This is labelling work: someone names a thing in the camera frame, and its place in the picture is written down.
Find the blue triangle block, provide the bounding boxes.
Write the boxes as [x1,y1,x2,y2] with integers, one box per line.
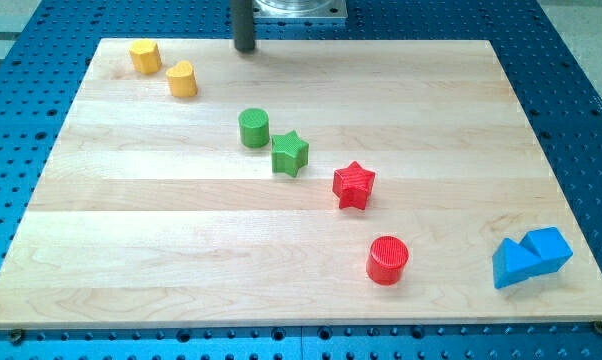
[492,238,541,289]

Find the yellow heart block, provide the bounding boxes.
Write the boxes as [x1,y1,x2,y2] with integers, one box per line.
[165,60,198,98]

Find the red star block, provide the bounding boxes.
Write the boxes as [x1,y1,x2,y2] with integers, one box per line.
[332,161,376,210]

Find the wooden board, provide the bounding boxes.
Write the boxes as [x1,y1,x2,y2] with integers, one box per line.
[0,38,602,330]

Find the blue cube block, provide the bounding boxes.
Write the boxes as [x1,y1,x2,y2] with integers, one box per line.
[520,227,573,276]

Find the green cylinder block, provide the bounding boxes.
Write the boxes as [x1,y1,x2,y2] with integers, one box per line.
[238,108,270,148]

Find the red cylinder block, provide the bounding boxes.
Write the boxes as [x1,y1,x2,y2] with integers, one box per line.
[366,235,410,286]

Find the green star block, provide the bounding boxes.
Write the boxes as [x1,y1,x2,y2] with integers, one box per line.
[271,131,309,177]

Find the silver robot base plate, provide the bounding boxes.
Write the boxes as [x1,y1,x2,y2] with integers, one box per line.
[253,0,348,20]

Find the yellow hexagon block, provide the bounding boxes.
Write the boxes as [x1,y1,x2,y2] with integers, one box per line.
[129,39,162,74]

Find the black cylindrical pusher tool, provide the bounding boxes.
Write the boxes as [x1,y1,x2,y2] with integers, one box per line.
[230,0,256,53]

